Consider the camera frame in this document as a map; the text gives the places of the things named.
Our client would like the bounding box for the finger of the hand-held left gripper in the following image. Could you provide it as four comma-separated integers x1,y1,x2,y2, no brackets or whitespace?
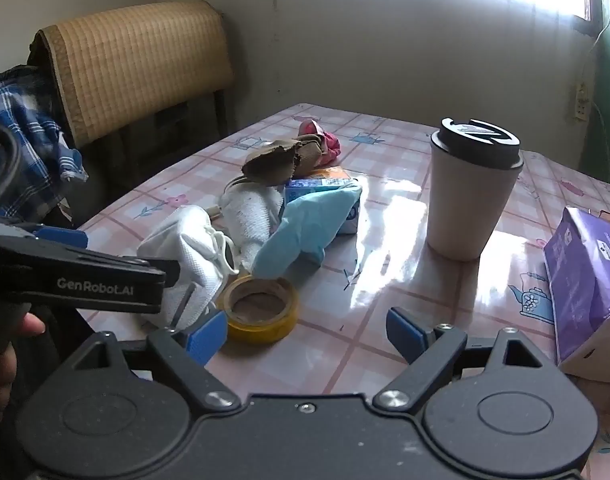
135,257,182,289
0,222,89,251

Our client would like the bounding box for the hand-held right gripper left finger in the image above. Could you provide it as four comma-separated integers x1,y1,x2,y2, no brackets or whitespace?
60,307,241,409

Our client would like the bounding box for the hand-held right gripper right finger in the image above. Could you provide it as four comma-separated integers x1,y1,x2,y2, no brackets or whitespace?
372,307,551,409

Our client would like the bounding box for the white cloth bag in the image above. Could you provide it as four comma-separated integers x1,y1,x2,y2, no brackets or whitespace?
136,205,241,331

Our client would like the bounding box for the brown cloth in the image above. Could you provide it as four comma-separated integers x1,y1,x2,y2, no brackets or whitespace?
242,135,326,186

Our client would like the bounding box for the white cup with black lid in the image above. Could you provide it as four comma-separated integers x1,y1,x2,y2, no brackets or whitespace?
425,116,525,262

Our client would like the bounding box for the blue tissue packet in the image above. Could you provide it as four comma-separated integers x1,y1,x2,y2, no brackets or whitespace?
284,178,361,236

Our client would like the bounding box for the person's left hand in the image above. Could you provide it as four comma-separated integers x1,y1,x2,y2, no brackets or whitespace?
0,311,46,428

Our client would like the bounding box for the yellow tape roll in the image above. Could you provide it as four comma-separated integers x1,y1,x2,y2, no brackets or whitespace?
215,275,301,345

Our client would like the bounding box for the white balled sock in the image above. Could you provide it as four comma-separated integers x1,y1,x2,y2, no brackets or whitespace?
220,185,286,271

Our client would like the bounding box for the blue plaid shirt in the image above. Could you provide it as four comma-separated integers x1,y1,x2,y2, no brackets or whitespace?
0,66,89,222

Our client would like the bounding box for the dark wooden chair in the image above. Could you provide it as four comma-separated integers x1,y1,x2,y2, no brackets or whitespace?
27,10,241,226

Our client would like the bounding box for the light blue cloth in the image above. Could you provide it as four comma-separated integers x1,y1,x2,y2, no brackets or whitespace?
251,183,363,279

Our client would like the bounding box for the orange tissue packet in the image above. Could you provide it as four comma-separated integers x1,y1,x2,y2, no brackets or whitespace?
310,165,353,184

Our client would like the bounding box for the purple packet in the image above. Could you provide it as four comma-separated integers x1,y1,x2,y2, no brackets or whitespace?
544,206,610,366

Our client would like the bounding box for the woven-mat chair back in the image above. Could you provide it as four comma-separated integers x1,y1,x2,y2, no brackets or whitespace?
35,0,236,148

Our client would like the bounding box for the pink cloth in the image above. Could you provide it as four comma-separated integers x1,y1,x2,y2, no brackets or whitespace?
297,119,342,167

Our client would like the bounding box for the cardboard box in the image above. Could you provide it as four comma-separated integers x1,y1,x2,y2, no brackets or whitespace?
559,315,610,386

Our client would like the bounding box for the black cable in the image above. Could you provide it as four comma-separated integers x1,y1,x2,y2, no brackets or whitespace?
0,121,24,221

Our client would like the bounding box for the white wall outlet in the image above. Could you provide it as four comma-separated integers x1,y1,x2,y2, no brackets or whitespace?
572,81,591,122

